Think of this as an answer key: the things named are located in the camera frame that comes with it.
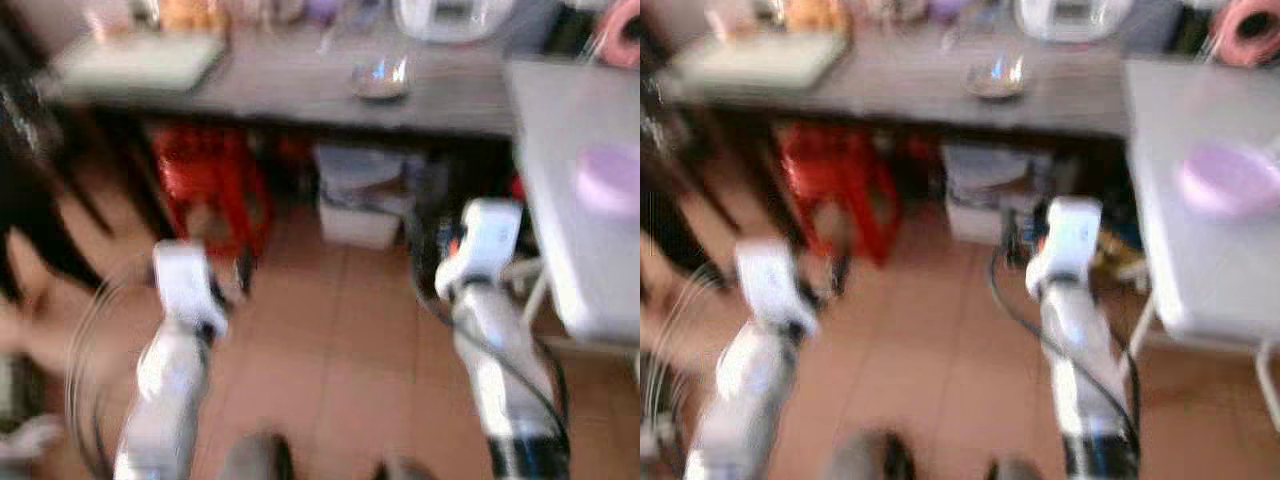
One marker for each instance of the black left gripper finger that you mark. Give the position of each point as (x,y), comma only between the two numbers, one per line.
(244,272)
(843,272)

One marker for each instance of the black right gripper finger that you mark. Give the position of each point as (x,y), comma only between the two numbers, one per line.
(1010,235)

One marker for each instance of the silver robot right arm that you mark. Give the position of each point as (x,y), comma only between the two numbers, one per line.
(500,370)
(1085,370)

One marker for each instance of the white lidded plastic bin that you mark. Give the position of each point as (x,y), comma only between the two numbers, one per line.
(980,190)
(360,195)

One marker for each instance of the red plastic stool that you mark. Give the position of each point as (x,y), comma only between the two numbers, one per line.
(210,190)
(840,190)

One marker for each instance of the white folding table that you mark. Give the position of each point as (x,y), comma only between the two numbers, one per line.
(560,150)
(1220,270)

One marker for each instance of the clear glass bowl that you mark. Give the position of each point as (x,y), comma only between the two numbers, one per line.
(380,80)
(995,78)

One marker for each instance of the grey robot left leg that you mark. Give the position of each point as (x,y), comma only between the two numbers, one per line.
(255,458)
(865,458)

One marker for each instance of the dark wooden table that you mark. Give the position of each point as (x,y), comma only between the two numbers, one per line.
(300,100)
(900,100)

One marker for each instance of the dark wooden chair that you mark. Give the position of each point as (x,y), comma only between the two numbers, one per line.
(665,170)
(30,180)

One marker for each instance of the light purple plate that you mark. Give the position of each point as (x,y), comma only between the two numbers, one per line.
(1225,182)

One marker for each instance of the white rice cooker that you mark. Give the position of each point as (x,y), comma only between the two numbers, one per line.
(1075,18)
(455,18)

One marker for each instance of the pale green tray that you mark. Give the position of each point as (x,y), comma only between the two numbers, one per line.
(760,60)
(135,62)

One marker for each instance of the purple cup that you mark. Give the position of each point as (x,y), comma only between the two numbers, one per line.
(322,10)
(946,10)

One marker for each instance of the golden brown bread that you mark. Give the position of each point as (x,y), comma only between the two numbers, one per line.
(815,12)
(190,12)

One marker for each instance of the pink roll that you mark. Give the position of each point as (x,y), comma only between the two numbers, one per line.
(1245,35)
(620,35)

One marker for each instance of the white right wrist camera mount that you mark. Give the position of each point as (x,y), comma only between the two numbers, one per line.
(490,235)
(1068,235)

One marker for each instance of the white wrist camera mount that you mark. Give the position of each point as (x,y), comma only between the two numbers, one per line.
(1068,235)
(490,235)
(772,285)
(185,285)

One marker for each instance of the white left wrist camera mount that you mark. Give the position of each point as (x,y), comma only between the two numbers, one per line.
(772,285)
(185,285)

